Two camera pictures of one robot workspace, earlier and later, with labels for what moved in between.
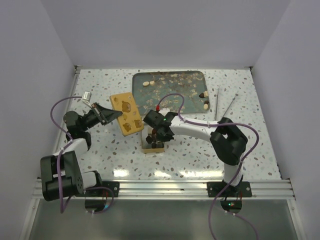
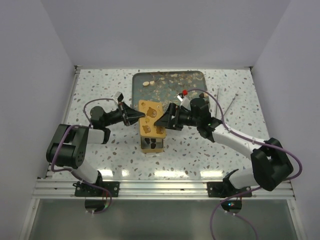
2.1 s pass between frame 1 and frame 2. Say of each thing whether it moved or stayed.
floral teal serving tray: stayed
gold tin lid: moved
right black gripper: moved
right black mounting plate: stayed
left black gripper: moved
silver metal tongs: stayed
